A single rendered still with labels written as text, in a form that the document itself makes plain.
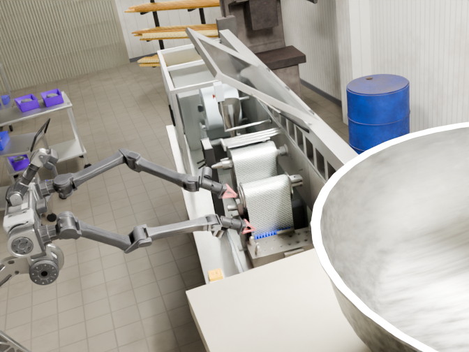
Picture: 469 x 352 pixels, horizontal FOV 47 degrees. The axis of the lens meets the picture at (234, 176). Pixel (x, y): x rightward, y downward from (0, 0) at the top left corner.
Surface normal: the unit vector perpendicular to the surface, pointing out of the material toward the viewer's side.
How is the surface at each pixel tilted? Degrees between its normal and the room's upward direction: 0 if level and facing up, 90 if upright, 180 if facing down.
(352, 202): 78
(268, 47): 68
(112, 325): 0
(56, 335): 0
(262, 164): 92
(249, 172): 92
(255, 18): 90
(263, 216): 90
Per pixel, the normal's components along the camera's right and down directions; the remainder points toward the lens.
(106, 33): 0.32, 0.39
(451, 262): -0.05, -0.76
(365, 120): -0.58, 0.45
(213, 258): -0.15, -0.88
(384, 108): 0.00, 0.46
